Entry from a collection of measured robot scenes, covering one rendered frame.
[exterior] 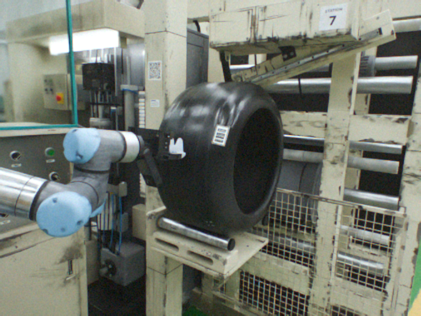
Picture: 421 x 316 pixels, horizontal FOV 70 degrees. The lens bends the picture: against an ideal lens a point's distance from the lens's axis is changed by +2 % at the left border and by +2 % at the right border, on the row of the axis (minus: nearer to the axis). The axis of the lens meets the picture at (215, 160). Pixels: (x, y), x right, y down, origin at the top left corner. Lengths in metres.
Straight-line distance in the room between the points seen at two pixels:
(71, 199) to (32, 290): 0.89
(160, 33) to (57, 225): 0.91
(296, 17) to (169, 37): 0.49
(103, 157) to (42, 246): 0.74
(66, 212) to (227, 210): 0.54
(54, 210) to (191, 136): 0.49
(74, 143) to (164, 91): 0.65
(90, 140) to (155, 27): 0.75
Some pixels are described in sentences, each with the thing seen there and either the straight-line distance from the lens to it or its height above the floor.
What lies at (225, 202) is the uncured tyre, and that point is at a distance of 0.95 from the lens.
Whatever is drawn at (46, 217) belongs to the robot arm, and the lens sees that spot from 0.58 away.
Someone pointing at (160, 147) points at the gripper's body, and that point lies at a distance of 0.80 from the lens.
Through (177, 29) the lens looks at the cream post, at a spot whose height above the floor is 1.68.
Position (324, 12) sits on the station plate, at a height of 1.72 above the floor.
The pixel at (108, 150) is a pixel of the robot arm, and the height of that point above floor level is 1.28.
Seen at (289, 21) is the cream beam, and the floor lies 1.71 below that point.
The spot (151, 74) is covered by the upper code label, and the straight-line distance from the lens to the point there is 1.31.
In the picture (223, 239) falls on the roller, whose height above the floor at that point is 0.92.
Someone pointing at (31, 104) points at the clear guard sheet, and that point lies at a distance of 1.28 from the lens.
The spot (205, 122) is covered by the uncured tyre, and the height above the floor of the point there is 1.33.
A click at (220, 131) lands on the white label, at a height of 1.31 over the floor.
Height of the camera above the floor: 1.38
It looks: 11 degrees down
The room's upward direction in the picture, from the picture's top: 2 degrees clockwise
